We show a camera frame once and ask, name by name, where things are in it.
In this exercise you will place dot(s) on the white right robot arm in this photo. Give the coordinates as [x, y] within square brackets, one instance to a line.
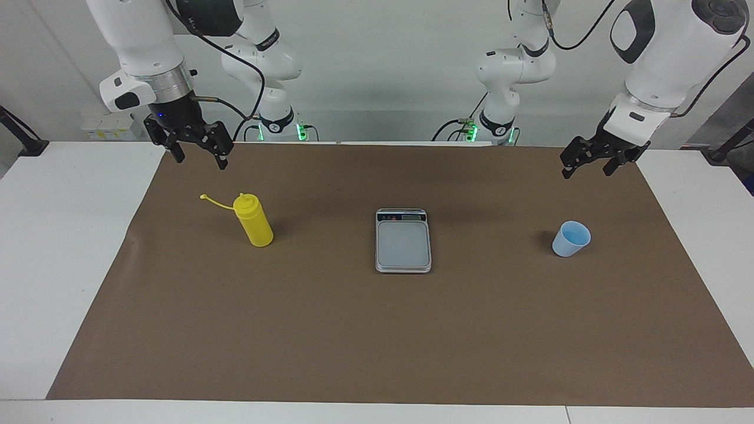
[141, 35]

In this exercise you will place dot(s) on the silver digital kitchen scale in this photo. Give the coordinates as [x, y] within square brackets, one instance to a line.
[403, 247]

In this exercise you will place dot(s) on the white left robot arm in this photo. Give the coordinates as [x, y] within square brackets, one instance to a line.
[665, 47]

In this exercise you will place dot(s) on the black clamp stand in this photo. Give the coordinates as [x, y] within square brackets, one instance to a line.
[29, 146]
[721, 154]

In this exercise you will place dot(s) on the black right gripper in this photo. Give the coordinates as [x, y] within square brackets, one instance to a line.
[174, 118]

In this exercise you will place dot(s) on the light blue plastic cup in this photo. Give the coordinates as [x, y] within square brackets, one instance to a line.
[568, 244]

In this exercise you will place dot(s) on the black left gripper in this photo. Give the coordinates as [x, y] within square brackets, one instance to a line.
[618, 146]

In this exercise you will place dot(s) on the brown paper table mat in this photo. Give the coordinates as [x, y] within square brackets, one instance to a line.
[353, 330]

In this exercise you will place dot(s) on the yellow squeeze bottle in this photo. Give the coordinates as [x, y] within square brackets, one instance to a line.
[254, 227]

